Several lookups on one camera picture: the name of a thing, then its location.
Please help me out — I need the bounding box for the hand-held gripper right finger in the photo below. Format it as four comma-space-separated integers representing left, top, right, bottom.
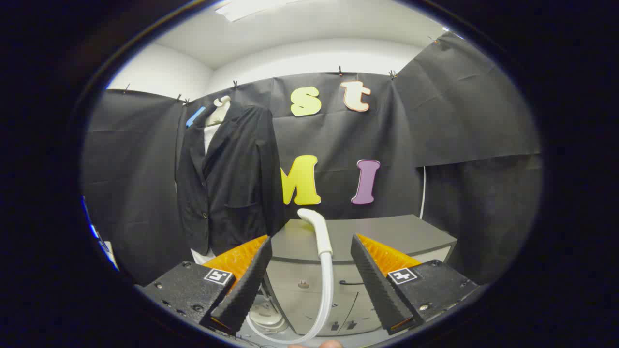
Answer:
351, 234, 479, 335

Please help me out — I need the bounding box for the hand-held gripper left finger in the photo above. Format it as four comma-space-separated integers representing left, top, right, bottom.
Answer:
140, 235, 273, 336

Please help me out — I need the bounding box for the black suit jacket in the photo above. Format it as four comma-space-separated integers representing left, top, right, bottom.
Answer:
175, 104, 286, 257

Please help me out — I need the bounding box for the grey cabinet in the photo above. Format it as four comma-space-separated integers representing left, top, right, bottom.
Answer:
264, 214, 457, 336

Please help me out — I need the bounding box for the white clothes hanger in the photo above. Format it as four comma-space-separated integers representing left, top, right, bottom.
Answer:
205, 95, 232, 128

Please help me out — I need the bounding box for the white steamer base unit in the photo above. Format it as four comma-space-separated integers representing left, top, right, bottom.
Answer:
251, 294, 291, 334

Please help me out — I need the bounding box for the black backdrop cloth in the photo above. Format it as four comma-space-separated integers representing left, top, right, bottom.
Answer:
81, 31, 542, 286

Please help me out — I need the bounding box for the white garment steamer with hose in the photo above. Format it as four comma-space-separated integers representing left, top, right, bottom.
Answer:
246, 208, 335, 345

